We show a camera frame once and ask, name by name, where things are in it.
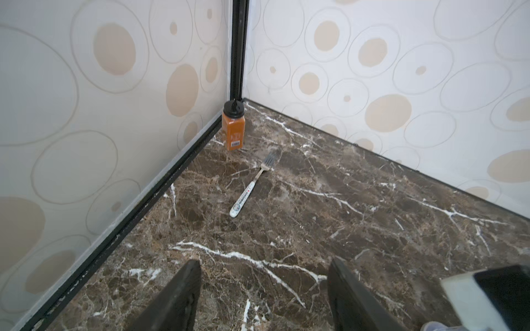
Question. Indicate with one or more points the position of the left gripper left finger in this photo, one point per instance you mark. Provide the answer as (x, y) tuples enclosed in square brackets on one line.
[(174, 308)]

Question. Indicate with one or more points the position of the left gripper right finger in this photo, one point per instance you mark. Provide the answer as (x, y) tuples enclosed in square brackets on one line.
[(353, 307)]

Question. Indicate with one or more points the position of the white small utensil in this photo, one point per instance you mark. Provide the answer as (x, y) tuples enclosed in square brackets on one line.
[(265, 166)]

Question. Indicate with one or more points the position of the small amber bottle black cap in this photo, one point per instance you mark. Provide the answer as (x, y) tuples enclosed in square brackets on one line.
[(233, 124)]

